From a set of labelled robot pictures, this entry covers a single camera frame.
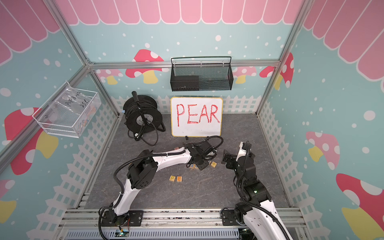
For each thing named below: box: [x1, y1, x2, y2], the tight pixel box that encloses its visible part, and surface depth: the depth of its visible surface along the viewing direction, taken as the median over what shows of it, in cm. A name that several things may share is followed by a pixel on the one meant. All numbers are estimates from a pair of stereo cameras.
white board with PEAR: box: [170, 97, 223, 137], surface depth 102 cm
